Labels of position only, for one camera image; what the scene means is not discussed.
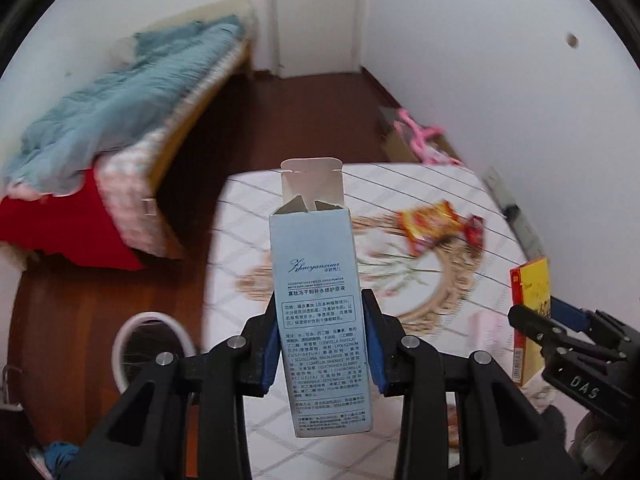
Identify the light blue carton box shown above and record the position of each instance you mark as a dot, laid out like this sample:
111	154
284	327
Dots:
320	310

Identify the blue cloth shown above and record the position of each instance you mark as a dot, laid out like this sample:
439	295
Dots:
60	457

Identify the small red wrapper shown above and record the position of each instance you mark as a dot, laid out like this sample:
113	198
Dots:
474	230

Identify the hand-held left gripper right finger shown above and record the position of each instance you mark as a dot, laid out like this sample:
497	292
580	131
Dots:
376	357

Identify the white patterned tablecloth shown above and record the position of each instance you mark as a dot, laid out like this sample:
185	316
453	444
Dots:
240	240

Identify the orange snack wrapper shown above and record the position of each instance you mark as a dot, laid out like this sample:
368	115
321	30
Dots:
430	225

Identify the red bed sheet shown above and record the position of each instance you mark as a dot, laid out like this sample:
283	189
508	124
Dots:
55	225

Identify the yellow and red box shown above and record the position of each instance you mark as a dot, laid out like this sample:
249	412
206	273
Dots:
530	285

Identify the white door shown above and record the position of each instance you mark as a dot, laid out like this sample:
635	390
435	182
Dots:
315	15

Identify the wooden bed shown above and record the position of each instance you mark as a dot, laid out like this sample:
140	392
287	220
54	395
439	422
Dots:
165	145

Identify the white round trash bin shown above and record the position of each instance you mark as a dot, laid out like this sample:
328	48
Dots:
122	340

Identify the cardboard box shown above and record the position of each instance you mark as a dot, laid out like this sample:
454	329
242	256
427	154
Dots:
397	145

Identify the light blue blanket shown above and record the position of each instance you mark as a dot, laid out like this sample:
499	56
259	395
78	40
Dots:
125	105

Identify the pink packet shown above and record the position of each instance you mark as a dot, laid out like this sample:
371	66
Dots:
490	332

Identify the pink clothes hangers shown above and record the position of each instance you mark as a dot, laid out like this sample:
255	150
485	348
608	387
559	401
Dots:
422	137

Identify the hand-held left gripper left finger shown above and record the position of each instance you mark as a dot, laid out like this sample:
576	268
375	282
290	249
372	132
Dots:
270	357

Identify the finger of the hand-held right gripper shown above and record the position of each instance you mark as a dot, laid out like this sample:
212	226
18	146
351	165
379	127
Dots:
567	314
535	327

